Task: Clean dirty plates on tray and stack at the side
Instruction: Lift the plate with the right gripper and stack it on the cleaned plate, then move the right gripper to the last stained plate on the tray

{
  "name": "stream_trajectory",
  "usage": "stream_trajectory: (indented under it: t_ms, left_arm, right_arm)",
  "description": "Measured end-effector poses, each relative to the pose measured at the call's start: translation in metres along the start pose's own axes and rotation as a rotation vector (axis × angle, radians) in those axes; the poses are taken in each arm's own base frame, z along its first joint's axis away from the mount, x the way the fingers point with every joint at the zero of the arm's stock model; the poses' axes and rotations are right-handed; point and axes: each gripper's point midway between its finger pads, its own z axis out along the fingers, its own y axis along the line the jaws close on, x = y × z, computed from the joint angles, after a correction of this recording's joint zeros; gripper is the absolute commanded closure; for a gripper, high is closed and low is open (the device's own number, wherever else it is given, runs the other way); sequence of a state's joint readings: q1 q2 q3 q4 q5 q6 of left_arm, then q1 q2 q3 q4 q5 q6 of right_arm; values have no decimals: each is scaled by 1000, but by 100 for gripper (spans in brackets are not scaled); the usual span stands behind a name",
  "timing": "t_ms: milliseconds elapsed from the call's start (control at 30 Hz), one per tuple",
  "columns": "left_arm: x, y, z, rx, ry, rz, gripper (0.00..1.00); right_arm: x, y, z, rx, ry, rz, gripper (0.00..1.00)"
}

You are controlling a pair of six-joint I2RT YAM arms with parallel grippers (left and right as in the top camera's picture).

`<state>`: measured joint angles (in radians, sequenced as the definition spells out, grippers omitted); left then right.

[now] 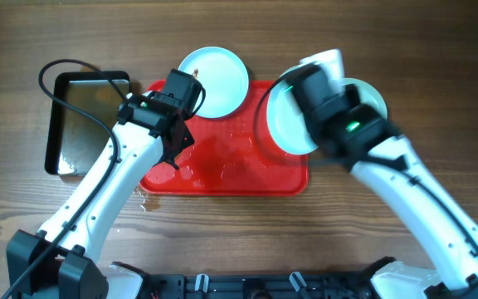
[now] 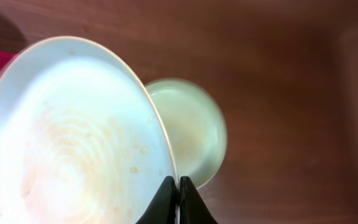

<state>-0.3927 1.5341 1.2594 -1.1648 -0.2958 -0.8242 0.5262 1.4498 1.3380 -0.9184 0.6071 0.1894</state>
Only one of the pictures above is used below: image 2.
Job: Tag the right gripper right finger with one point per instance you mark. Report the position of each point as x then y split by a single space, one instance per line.
192 208

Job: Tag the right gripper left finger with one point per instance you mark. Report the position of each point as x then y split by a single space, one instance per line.
162 208

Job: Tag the white plate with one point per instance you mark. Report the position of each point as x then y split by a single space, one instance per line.
80 139
195 126

